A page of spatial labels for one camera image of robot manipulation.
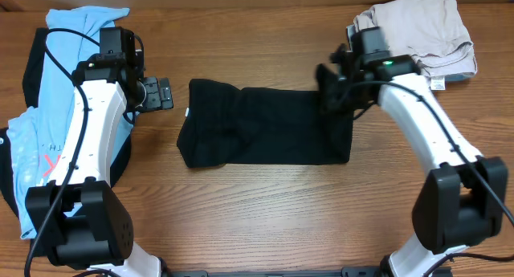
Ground grey folded garment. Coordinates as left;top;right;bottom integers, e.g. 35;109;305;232
347;25;477;82

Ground light blue printed t-shirt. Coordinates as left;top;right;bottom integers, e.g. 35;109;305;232
6;6;129;239

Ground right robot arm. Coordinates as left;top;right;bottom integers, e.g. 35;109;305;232
316;26;512;277

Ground beige folded garment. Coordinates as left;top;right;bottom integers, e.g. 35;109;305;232
353;0;469;90

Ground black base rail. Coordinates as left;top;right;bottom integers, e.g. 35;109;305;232
164;267;382;277

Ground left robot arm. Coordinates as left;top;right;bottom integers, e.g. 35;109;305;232
24;27;173;277

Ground black t-shirt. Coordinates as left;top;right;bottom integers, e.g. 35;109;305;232
177;79;353;168

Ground black garment under pile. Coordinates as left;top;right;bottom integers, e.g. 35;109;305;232
1;27;132;218

